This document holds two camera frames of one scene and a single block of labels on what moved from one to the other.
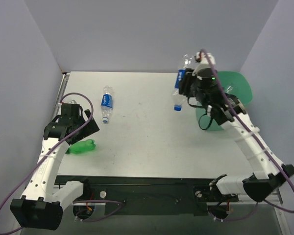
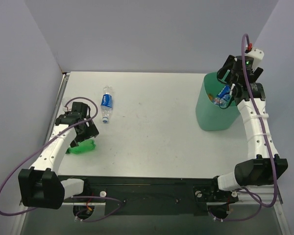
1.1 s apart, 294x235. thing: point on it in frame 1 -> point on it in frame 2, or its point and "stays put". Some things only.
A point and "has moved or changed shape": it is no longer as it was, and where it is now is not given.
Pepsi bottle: [179, 94] has moved or changed shape
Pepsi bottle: [107, 103] stays put
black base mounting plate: [152, 196] stays put
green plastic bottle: [80, 147] stays put
